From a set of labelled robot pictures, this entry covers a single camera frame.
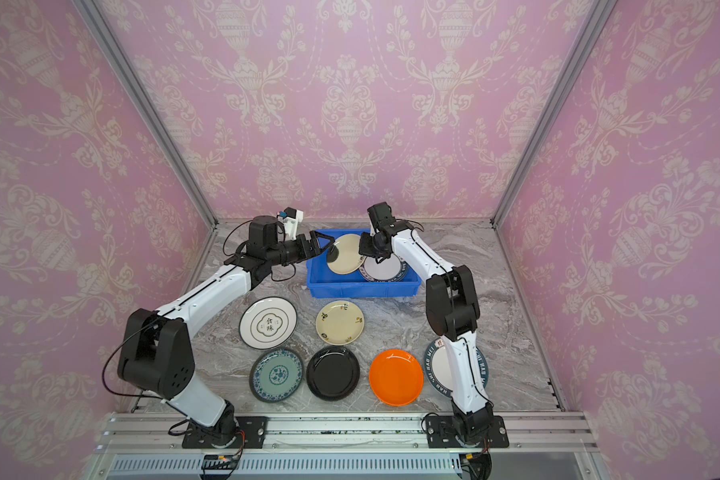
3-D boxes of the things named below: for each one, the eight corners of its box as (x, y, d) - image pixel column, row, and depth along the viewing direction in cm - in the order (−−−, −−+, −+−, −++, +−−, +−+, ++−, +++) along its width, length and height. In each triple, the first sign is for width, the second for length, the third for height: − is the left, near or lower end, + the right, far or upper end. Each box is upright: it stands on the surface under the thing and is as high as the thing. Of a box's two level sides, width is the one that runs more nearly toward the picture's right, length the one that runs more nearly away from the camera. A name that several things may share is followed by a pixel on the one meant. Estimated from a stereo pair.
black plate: (305, 401, 81) (303, 398, 78) (311, 350, 90) (309, 346, 87) (360, 401, 81) (359, 398, 78) (360, 350, 90) (360, 346, 87)
